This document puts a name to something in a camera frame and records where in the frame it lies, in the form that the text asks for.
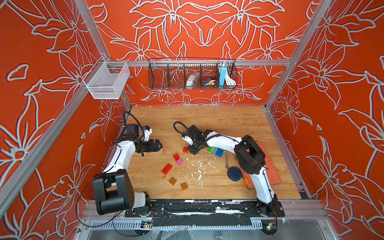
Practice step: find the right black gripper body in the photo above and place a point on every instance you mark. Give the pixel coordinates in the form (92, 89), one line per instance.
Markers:
(194, 148)

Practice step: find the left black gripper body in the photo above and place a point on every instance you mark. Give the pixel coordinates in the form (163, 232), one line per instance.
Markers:
(146, 146)

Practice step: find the clear plastic wall bin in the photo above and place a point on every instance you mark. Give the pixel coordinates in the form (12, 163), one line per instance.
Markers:
(107, 81)

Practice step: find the clear bag in basket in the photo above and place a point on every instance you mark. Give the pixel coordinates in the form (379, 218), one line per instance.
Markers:
(192, 81)

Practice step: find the long red lego brick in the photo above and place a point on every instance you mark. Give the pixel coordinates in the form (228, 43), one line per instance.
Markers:
(166, 169)

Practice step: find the pink lego brick lower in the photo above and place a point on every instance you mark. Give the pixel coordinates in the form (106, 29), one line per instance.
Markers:
(179, 162)

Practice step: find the orange tool case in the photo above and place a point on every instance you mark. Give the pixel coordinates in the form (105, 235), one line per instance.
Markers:
(273, 175)

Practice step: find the dark blue lego brick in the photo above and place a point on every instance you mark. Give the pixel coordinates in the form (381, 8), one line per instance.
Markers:
(218, 152)

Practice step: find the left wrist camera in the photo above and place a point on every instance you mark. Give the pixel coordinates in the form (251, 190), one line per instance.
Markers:
(147, 133)

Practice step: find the black wire wall basket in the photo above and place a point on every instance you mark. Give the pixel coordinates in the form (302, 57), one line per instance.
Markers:
(172, 73)

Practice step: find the dark blue round disc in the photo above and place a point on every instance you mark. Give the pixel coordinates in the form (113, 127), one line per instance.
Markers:
(234, 174)

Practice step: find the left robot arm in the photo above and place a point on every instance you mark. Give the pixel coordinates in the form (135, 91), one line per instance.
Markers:
(113, 190)

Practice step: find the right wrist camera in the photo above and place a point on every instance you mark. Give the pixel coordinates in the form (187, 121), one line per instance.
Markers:
(188, 139)

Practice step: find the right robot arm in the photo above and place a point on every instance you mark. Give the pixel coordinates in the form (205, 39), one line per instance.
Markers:
(250, 156)

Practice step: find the black object in basket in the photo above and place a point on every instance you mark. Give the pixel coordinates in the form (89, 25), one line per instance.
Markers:
(209, 82)

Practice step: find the brown lego plate left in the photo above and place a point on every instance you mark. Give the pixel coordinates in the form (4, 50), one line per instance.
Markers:
(172, 181)

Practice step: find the brown lego plate right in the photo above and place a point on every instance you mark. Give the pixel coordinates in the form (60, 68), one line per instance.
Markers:
(184, 186)

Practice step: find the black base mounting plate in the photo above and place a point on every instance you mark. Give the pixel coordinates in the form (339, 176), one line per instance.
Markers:
(214, 213)

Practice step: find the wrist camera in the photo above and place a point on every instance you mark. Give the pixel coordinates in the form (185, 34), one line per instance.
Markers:
(188, 139)
(147, 133)

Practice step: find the brown lego plate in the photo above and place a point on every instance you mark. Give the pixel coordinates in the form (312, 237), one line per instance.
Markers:
(184, 186)
(172, 181)

